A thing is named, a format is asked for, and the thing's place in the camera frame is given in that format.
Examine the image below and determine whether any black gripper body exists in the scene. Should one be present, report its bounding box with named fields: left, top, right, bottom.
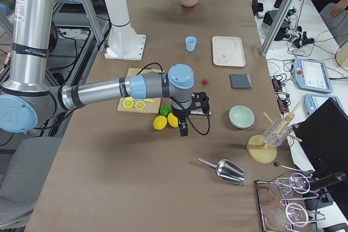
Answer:
left=170, top=92, right=210, bottom=128

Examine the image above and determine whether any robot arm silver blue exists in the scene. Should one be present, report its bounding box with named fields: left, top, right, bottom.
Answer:
left=1, top=0, right=209, bottom=136

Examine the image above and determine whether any steel ice scoop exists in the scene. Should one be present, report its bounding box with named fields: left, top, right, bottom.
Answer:
left=197, top=158, right=245, bottom=185

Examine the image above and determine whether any light blue plastic cup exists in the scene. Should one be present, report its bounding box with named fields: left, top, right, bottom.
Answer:
left=185, top=36, right=197, bottom=52

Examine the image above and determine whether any wooden cup tree stand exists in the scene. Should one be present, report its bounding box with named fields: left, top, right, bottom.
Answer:
left=247, top=101, right=302, bottom=164

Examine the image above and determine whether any steel muddler black tip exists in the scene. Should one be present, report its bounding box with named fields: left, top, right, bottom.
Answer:
left=190, top=110, right=206, bottom=116

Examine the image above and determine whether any yellow lemon near muddler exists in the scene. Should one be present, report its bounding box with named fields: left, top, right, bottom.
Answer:
left=167, top=112, right=178, bottom=128

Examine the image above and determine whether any red strawberry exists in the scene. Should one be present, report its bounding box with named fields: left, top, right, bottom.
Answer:
left=202, top=79, right=209, bottom=85

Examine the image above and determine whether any yellow lemon outer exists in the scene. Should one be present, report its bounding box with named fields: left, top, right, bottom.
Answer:
left=153, top=115, right=167, bottom=130

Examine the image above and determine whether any green lime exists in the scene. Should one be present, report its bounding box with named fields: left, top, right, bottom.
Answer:
left=160, top=105, right=171, bottom=117

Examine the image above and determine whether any wooden cutting board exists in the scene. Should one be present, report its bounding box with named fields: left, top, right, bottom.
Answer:
left=117, top=68, right=166, bottom=115

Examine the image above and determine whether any mint green bowl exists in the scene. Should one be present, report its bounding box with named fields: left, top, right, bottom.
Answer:
left=229, top=105, right=255, bottom=129

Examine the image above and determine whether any grey folded cloth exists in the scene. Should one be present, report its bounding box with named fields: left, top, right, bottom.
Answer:
left=229, top=73, right=252, bottom=90

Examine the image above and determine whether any cream rabbit tray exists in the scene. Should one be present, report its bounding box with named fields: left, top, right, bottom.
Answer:
left=212, top=36, right=246, bottom=67

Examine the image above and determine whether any lemon slice near edge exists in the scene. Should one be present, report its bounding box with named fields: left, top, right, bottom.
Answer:
left=122, top=99, right=134, bottom=109

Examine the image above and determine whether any yellow plastic knife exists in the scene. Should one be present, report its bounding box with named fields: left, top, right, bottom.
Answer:
left=125, top=97, right=155, bottom=103

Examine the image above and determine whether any clear glass mug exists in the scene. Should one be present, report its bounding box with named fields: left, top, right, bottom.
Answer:
left=263, top=118, right=292, bottom=147

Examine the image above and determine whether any teach pendant near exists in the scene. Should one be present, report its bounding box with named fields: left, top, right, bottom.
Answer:
left=303, top=94, right=343, bottom=116

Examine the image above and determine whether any teach pendant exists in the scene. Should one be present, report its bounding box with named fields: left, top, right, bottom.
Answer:
left=303, top=94, right=343, bottom=116
left=293, top=59, right=333, bottom=93

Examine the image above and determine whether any teach pendant far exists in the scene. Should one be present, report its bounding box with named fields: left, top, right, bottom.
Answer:
left=293, top=59, right=333, bottom=93

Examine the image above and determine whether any black glass rack tray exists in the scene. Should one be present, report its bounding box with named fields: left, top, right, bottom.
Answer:
left=255, top=172, right=326, bottom=231

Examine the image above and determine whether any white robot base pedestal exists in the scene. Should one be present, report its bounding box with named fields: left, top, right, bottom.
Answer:
left=104, top=0, right=146, bottom=61

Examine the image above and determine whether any aluminium frame post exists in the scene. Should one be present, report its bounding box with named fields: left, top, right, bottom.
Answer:
left=260, top=0, right=293, bottom=57

